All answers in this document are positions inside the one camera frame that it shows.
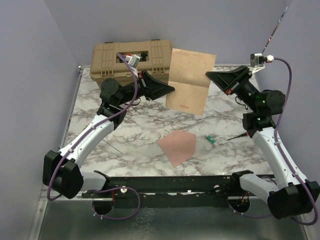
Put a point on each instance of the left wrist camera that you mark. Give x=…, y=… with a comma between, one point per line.
x=133, y=59

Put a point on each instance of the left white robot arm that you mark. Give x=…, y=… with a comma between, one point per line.
x=62, y=169

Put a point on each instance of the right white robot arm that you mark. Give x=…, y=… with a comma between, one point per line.
x=292, y=194

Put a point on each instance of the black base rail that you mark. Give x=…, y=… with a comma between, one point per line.
x=168, y=191

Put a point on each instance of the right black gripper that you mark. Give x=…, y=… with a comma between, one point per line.
x=228, y=81

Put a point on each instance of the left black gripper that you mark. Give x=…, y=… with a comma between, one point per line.
x=155, y=89

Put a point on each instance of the red black screwdriver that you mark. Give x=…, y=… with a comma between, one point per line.
x=239, y=136

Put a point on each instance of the thin metal rod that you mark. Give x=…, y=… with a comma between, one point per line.
x=113, y=147

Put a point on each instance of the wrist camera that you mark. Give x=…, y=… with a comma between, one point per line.
x=133, y=59
x=258, y=61

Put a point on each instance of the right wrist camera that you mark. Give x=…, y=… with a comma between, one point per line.
x=258, y=61

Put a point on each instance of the green white glue stick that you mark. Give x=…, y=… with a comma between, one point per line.
x=211, y=140

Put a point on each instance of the tan plastic toolbox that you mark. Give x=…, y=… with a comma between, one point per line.
x=109, y=60

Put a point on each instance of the tan paper letter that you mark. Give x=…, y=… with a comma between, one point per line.
x=187, y=74

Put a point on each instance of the pink paper envelope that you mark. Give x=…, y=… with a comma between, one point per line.
x=178, y=146

